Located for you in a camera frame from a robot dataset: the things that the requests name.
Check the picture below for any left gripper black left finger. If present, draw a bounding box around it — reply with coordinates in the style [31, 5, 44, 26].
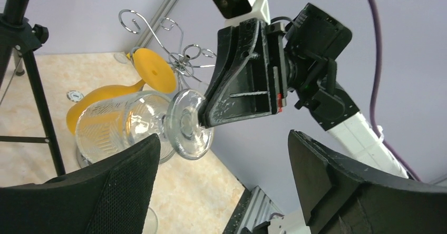
[1, 134, 161, 233]

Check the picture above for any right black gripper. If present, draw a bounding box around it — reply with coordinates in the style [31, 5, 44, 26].
[198, 3, 352, 128]

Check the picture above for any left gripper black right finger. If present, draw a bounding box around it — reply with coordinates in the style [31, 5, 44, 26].
[288, 130, 446, 233]

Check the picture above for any clear glass with clips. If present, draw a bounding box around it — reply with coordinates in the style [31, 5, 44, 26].
[75, 89, 215, 164]

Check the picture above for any orange plastic wine glass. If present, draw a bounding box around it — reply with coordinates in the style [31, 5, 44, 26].
[66, 48, 177, 134]

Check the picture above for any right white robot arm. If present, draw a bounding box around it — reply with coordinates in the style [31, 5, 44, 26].
[198, 3, 410, 178]

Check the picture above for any small white round token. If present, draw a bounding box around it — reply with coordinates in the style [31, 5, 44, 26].
[66, 90, 84, 103]

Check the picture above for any black music stand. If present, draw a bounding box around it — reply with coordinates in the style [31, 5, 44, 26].
[1, 0, 66, 176]

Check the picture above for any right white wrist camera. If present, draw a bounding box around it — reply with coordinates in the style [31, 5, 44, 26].
[212, 0, 271, 27]

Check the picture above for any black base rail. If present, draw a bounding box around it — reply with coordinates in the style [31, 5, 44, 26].
[222, 186, 284, 233]

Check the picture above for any silver wire glass rack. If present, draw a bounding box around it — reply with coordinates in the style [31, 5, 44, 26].
[118, 8, 218, 83]

